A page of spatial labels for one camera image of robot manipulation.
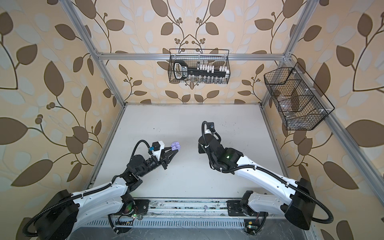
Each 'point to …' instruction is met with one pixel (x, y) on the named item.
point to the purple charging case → (175, 146)
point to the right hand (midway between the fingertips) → (203, 140)
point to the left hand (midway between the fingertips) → (176, 149)
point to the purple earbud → (205, 207)
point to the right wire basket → (301, 107)
